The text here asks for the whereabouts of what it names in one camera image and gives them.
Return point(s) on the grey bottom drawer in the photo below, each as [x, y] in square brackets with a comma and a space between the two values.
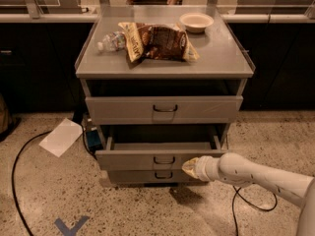
[150, 176]

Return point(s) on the clear plastic water bottle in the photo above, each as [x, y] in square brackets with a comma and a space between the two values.
[114, 41]

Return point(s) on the grey drawer cabinet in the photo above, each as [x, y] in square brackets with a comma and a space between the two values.
[221, 70]

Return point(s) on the yellow-beige gripper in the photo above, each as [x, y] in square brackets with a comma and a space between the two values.
[204, 168]

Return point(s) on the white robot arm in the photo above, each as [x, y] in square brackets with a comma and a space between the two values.
[234, 169]

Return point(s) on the blue power box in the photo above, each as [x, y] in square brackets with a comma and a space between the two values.
[93, 140]

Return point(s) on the brown chip bag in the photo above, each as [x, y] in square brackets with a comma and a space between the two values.
[158, 42]

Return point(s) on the white paper bowl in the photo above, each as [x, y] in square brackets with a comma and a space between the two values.
[196, 22]

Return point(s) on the dark counter with rail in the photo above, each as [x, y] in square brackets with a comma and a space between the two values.
[37, 61]

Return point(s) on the grey top drawer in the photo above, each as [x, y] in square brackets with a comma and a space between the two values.
[148, 110]

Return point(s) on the white paper sheet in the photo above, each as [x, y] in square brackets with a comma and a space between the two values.
[62, 137]

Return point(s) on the grey drawer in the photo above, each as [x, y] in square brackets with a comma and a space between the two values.
[148, 110]
[153, 156]
[150, 176]

